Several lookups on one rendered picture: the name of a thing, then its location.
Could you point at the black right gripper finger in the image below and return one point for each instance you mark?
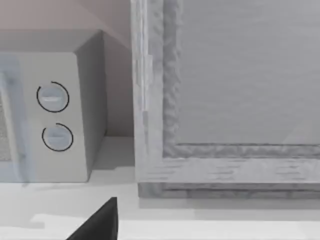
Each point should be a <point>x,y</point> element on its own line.
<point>102,222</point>

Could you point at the round pale microwave knob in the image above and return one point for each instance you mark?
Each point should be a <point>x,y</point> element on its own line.
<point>52,96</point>
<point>57,137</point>

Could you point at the pale microwave oven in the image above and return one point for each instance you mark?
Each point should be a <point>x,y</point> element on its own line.
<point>62,65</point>

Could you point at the grey cabinet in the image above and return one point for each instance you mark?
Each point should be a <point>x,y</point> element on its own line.
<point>225,100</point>

